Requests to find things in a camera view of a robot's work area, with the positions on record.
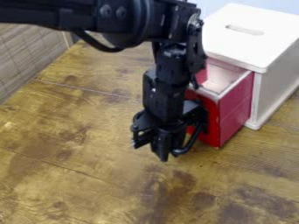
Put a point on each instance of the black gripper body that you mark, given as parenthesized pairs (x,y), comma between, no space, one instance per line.
(166,106)

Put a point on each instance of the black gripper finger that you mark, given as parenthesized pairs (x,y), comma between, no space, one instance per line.
(161,146)
(178,141)

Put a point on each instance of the black metal drawer handle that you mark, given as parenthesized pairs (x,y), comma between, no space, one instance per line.
(195,118)

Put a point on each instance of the red wooden drawer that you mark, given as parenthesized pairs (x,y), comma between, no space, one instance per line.
(226,95)

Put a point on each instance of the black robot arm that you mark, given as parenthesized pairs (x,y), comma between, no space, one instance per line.
(118,24)

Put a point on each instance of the white wooden cabinet box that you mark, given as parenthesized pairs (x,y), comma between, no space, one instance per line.
(258,39)

